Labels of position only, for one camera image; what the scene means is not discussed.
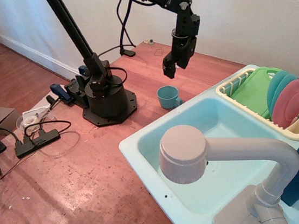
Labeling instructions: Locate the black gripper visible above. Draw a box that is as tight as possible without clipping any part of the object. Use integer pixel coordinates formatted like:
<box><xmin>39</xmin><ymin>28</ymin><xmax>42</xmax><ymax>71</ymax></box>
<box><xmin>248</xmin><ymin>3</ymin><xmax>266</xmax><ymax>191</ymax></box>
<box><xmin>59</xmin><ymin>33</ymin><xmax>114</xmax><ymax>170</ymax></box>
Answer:
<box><xmin>162</xmin><ymin>35</ymin><xmax>197</xmax><ymax>79</ymax></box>

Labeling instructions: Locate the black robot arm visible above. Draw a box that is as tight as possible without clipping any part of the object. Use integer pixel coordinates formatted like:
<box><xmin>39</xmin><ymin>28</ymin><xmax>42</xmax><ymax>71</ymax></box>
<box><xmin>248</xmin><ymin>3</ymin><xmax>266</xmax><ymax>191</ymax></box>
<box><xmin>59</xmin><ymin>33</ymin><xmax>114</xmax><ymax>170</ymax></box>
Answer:
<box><xmin>46</xmin><ymin>0</ymin><xmax>200</xmax><ymax>79</ymax></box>

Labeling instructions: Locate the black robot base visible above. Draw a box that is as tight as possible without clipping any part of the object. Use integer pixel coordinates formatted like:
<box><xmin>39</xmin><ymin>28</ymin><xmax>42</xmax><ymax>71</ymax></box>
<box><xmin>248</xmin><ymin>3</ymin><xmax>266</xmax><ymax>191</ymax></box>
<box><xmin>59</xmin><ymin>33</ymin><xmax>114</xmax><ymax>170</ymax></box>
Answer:
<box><xmin>65</xmin><ymin>56</ymin><xmax>137</xmax><ymax>127</ymax></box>

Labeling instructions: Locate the teal plastic cup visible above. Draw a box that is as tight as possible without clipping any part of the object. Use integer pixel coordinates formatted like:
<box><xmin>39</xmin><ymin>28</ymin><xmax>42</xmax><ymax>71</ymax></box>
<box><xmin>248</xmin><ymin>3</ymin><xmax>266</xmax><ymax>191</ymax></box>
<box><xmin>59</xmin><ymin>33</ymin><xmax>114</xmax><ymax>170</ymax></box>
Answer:
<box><xmin>157</xmin><ymin>85</ymin><xmax>183</xmax><ymax>110</ymax></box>

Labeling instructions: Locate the light blue toy sink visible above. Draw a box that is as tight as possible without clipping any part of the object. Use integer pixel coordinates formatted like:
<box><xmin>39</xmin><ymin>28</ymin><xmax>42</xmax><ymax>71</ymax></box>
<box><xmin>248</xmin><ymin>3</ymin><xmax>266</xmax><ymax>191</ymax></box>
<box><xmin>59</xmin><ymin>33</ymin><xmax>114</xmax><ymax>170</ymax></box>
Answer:
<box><xmin>109</xmin><ymin>49</ymin><xmax>299</xmax><ymax>224</ymax></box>

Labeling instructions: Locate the green cutting board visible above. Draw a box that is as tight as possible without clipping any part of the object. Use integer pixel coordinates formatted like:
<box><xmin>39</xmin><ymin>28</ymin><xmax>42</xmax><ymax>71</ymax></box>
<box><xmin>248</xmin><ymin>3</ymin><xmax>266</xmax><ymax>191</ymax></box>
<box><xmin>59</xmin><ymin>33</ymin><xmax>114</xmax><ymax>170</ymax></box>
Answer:
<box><xmin>231</xmin><ymin>67</ymin><xmax>280</xmax><ymax>119</ymax></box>

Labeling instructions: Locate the grey toy faucet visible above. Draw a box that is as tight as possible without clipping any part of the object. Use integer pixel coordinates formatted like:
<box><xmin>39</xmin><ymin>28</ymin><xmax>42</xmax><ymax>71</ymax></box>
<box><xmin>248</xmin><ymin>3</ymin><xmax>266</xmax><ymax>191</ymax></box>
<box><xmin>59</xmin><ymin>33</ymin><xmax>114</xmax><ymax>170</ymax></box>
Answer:
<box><xmin>159</xmin><ymin>125</ymin><xmax>299</xmax><ymax>224</ymax></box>

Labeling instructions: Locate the teal plastic plate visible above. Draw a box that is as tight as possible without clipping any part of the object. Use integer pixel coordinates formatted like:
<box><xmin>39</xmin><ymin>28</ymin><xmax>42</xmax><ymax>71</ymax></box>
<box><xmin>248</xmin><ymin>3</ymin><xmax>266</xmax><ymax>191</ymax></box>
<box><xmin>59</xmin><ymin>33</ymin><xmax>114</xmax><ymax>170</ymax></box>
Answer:
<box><xmin>266</xmin><ymin>71</ymin><xmax>289</xmax><ymax>114</ymax></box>
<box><xmin>270</xmin><ymin>73</ymin><xmax>297</xmax><ymax>115</ymax></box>

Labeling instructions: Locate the blue clamp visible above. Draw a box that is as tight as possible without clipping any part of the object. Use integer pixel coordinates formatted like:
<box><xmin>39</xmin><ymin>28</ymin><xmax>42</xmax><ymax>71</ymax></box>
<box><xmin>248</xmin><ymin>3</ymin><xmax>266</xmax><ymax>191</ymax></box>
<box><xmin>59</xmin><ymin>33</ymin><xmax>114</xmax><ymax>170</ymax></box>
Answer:
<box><xmin>49</xmin><ymin>84</ymin><xmax>72</xmax><ymax>103</ymax></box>

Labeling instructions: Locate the pink plastic plate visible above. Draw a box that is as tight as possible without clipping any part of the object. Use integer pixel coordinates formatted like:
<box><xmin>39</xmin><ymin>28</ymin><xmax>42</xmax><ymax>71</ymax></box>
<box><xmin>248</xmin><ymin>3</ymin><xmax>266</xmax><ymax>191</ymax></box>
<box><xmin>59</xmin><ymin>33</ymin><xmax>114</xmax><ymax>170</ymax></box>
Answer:
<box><xmin>271</xmin><ymin>79</ymin><xmax>299</xmax><ymax>129</ymax></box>

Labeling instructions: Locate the cream dish rack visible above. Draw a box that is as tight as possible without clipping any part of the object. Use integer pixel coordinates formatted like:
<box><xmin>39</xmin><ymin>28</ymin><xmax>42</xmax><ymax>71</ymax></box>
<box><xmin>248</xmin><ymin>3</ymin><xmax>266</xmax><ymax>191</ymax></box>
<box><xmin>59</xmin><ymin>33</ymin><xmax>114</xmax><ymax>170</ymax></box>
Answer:
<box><xmin>216</xmin><ymin>65</ymin><xmax>299</xmax><ymax>140</ymax></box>

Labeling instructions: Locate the clear tape roll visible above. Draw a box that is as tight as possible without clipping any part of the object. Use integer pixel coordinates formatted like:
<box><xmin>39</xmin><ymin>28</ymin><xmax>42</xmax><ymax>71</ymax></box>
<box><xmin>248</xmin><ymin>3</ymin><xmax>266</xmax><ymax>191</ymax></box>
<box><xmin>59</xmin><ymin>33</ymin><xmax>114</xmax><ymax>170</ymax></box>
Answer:
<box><xmin>16</xmin><ymin>115</ymin><xmax>40</xmax><ymax>134</ymax></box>

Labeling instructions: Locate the black usb hub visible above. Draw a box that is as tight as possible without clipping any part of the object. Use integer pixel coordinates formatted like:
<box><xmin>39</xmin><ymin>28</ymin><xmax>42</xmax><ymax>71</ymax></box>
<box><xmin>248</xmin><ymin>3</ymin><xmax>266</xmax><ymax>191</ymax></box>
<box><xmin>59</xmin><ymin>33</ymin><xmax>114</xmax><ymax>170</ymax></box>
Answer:
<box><xmin>15</xmin><ymin>129</ymin><xmax>60</xmax><ymax>158</ymax></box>

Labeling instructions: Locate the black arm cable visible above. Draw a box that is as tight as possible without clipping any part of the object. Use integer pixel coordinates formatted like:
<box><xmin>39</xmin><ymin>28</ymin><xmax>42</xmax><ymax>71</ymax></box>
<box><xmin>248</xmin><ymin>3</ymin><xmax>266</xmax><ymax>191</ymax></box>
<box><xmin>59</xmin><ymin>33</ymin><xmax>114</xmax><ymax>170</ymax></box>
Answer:
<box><xmin>98</xmin><ymin>0</ymin><xmax>144</xmax><ymax>62</ymax></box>

